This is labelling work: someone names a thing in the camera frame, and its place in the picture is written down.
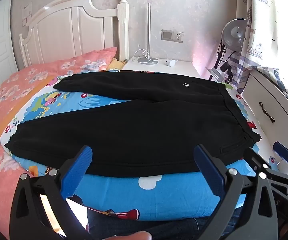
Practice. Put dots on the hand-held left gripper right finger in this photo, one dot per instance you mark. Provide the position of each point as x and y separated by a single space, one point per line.
209 172

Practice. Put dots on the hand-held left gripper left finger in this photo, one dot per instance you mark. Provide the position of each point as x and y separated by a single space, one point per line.
76 173

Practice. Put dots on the black pants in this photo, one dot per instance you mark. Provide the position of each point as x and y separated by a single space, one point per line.
134 135

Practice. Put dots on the person's left hand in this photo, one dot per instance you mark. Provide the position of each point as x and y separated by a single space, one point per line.
131 236

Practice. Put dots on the cartoon printed blanket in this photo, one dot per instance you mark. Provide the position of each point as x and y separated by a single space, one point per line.
159 192

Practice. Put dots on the white drawer cabinet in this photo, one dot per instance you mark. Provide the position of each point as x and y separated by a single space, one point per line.
256 87

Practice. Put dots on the pink floral bedsheet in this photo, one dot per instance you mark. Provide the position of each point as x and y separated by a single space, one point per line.
1 175

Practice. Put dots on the small silver lamp head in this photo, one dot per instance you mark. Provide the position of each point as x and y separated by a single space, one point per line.
214 73

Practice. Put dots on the white nightstand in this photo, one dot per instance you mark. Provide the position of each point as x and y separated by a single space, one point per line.
179 67

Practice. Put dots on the pink floral pillow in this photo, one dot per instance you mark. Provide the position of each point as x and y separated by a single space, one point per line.
84 62

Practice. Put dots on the white charger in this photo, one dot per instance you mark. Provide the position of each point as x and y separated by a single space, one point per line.
171 62

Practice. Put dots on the printed curtain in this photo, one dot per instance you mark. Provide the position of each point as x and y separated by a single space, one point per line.
259 30

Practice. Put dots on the white wooden headboard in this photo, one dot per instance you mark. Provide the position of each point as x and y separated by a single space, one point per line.
71 27

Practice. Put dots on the silver pole lamp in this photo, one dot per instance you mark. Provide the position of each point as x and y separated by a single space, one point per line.
149 30

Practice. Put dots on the grey wall socket panel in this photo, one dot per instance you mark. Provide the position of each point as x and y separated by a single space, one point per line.
172 36

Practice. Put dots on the wall sticker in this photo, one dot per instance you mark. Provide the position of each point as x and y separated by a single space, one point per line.
26 13

